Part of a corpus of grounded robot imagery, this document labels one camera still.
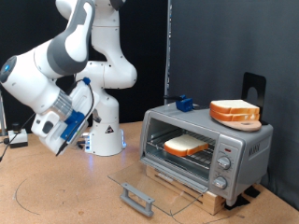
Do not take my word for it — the glass oven door with handle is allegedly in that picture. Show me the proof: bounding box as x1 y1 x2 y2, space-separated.
107 157 210 217

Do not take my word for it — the thin metal stand pole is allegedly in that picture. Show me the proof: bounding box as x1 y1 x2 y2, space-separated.
0 90 7 136

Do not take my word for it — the white bread slice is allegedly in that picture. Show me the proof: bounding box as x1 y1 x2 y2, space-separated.
209 109 261 122
164 133 210 157
209 99 261 115

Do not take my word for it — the round wooden board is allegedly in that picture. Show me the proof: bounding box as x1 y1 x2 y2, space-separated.
214 119 263 133

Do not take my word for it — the black metal bookend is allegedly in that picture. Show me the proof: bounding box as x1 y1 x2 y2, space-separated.
241 72 269 126

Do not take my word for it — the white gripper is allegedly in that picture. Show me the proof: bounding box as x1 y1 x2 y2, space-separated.
31 78 103 156

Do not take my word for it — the silver toaster oven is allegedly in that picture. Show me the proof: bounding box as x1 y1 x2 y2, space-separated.
138 102 275 206

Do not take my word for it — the black foam pad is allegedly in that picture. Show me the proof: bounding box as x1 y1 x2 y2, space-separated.
223 194 251 211
244 185 262 199

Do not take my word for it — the slotted wooden block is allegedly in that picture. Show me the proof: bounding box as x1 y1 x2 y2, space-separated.
145 164 227 216

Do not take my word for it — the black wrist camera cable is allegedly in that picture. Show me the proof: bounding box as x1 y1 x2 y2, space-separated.
55 77 96 157

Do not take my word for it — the long black hanging cable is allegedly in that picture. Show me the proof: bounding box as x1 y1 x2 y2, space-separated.
0 112 36 162

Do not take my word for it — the grey emergency stop box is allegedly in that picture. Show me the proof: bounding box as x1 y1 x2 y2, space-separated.
7 122 29 148

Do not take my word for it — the wire oven rack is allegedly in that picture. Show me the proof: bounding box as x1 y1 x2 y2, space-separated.
146 127 217 171

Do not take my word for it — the vertical metal pole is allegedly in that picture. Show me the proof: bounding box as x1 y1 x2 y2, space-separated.
164 0 173 105

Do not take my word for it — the silver oven knob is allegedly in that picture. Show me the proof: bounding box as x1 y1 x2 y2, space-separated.
217 156 232 171
213 175 228 190

